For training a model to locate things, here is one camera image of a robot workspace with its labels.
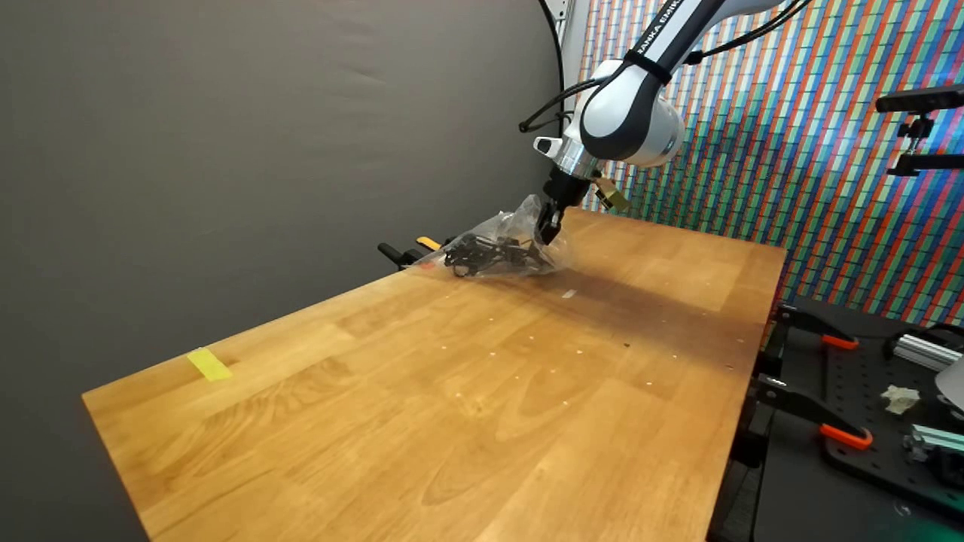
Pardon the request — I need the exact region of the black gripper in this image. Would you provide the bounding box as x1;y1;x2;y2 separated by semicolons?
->
534;166;600;248

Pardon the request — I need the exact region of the clear plastic bag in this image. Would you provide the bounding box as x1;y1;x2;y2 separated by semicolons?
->
441;193;566;279

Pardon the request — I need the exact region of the black wire harness with connectors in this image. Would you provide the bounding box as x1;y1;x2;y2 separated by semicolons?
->
444;233;558;279

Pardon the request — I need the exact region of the black and yellow clamp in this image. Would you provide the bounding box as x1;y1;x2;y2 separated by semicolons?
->
375;233;445;274

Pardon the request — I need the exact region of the black perforated board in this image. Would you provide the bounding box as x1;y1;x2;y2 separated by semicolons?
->
821;299;964;517

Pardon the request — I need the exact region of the yellow tape strip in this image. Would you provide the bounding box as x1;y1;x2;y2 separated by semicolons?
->
184;347;238;385

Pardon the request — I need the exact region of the white crumpled wad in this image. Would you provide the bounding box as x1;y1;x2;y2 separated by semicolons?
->
879;381;926;419

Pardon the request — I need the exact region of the silver aluminium profile piece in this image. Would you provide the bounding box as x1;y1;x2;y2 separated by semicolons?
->
888;332;964;372

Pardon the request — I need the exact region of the grey round plate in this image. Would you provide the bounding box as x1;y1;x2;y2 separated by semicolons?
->
931;359;964;415

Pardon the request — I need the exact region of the teal tinted aluminium profile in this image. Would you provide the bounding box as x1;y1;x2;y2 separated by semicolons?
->
906;419;964;459

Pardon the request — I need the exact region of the tan wrist camera box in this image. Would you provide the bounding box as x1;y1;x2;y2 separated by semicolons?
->
590;172;639;217

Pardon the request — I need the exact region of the white backdrop frame pole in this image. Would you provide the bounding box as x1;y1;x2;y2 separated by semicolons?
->
552;0;598;123

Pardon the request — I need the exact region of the small orange handled clamp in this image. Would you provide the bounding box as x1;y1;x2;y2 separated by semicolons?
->
776;303;865;354

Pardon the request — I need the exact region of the large orange handled clamp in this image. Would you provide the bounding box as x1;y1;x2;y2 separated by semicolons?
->
750;372;876;454

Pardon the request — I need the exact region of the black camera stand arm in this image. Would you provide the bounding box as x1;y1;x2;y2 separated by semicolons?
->
874;84;964;180

